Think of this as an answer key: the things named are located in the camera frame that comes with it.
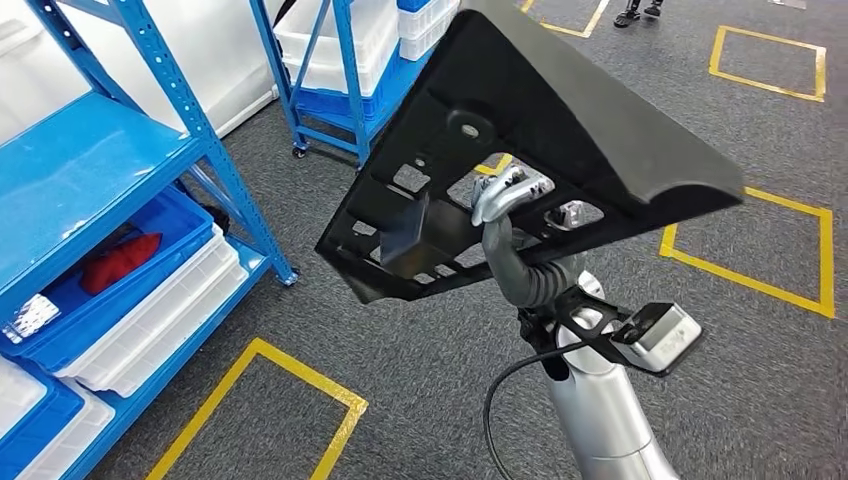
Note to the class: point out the silver foil bag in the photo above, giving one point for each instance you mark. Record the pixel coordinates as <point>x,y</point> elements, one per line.
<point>33,318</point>

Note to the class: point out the small white plastic bin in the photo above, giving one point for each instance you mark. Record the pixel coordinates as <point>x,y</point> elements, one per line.
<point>430,33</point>

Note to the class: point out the large white plastic bin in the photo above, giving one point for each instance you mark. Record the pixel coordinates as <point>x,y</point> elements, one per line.
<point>371,40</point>

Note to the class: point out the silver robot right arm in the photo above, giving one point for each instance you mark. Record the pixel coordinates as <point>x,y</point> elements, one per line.
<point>603,424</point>

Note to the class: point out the blue metal shelf rack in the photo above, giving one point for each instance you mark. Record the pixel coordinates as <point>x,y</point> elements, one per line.
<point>348,79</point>
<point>79,172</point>

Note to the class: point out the black plastic licence plate frame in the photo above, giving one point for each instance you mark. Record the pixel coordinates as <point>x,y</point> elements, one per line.
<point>563,99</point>

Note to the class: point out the red cloth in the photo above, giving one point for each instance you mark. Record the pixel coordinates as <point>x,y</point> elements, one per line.
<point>119,262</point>

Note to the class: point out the blue plastic bin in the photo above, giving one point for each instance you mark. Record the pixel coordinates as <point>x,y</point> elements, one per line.
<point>40,437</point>
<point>384,93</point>
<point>166,225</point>

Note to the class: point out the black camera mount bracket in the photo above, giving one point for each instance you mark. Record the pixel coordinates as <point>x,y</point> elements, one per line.
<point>583,324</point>

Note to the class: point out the person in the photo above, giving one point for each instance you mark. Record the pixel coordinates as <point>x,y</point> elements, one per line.
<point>636,13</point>

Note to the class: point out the white car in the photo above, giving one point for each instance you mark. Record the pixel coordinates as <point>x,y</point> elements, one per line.
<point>218,60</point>

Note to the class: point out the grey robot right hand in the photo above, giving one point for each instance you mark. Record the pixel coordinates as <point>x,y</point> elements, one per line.
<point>500,265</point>

